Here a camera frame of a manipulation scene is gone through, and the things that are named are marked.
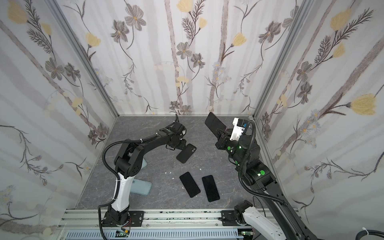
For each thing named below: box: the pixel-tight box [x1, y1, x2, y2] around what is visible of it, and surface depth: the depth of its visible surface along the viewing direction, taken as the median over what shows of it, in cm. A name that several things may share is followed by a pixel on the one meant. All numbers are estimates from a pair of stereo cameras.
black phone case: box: [176, 143, 197, 164], surface depth 100 cm
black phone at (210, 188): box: [202, 175, 220, 202], surface depth 85 cm
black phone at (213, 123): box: [204, 112, 227, 138], surface depth 70 cm
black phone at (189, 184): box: [179, 171, 201, 198], surface depth 87 cm
